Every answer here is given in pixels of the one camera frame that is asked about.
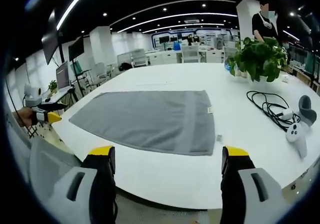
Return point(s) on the black bag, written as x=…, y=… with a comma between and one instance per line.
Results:
x=125, y=66

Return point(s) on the white table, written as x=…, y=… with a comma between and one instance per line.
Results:
x=175, y=174

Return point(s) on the computer monitor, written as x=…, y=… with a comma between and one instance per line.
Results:
x=63, y=75

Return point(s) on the large black wall screen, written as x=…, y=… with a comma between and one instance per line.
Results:
x=50, y=39

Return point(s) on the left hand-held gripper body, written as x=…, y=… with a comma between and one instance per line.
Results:
x=31, y=94

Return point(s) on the white power adapter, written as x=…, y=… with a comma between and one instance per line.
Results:
x=285, y=114

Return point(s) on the black screen on stand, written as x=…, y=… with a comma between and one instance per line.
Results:
x=76, y=48

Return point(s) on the person's left hand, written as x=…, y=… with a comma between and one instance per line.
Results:
x=26, y=116

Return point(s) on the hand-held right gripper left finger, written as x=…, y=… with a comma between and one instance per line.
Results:
x=100, y=184

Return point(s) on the white handheld controller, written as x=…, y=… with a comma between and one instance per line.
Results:
x=296, y=134

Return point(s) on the grey towel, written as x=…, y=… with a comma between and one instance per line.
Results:
x=150, y=119

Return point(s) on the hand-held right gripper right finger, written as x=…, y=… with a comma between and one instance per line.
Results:
x=235, y=184

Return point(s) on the white office chair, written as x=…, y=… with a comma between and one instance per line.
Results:
x=190, y=53
x=124, y=60
x=139, y=57

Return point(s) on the small green plant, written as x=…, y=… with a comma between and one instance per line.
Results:
x=52, y=85

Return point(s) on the green potted plant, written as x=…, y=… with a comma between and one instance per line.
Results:
x=260, y=57

